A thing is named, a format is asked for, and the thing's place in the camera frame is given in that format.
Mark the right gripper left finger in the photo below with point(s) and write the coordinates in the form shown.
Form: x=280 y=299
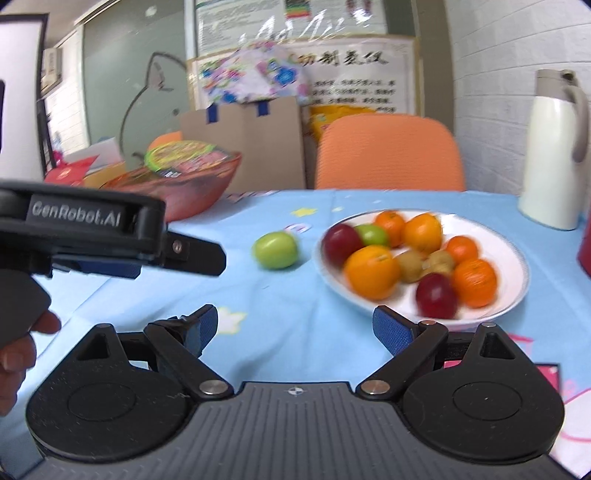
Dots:
x=178 y=343

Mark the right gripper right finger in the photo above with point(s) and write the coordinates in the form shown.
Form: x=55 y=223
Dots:
x=416 y=349

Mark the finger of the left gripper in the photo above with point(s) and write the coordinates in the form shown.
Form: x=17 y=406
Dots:
x=121 y=270
x=192 y=255

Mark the dark red plum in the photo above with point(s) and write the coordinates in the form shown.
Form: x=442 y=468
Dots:
x=339 y=243
x=435 y=297

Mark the brown longan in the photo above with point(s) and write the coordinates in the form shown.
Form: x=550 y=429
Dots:
x=411 y=266
x=440 y=262

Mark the large orange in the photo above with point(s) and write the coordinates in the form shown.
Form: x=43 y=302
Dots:
x=424 y=234
x=372 y=272

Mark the green jujube fruit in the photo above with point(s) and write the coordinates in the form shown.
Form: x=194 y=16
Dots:
x=276 y=250
x=372 y=234

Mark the small tangerine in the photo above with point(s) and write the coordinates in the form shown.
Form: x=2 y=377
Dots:
x=394 y=224

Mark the person left hand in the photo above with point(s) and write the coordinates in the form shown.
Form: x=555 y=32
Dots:
x=18 y=357

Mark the red snack packet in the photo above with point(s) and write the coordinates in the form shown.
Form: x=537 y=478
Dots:
x=70 y=174

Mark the pink glass bowl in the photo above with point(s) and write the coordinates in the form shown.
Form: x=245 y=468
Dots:
x=185 y=195

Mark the green cardboard box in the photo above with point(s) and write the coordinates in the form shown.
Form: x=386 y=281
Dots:
x=99 y=178

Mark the instant noodle cup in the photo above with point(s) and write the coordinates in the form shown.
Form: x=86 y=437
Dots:
x=181 y=158

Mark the blue cartoon tablecloth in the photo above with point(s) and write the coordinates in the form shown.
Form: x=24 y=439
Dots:
x=287 y=326

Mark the orange chair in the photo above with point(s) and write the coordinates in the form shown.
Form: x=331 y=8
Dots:
x=389 y=152
x=165 y=138

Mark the white porcelain plate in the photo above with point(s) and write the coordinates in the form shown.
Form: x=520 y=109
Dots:
x=511 y=268

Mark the brown cardboard box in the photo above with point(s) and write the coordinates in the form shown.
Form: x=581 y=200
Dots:
x=268 y=135

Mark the floral cloth bundle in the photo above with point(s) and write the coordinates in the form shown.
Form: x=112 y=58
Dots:
x=260 y=71

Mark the red thermos jug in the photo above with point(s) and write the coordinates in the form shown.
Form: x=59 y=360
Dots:
x=584 y=253

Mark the yellow snack bag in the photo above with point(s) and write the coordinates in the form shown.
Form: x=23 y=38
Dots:
x=322 y=116

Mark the white thermos jug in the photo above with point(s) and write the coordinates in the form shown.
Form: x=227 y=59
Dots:
x=556 y=150

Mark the framed chinese poster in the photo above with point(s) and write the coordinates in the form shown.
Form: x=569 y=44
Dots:
x=378 y=72

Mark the wall notice poster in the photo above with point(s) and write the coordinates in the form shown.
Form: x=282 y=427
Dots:
x=225 y=24

